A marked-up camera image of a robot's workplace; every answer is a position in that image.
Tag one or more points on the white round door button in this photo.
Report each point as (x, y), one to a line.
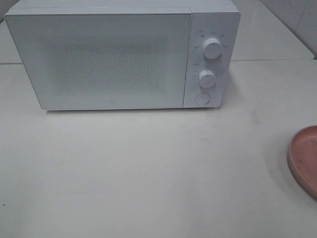
(202, 98)

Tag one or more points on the white microwave door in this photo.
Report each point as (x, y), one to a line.
(89, 62)

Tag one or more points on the pink round plate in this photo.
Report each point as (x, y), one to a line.
(302, 159)

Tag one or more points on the lower white round knob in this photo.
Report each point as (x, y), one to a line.
(206, 78)

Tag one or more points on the white round knob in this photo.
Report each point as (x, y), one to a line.
(212, 47)
(206, 78)

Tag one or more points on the white microwave oven body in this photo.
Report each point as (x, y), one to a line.
(209, 18)

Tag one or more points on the upper white round knob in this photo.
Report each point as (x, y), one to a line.
(212, 47)

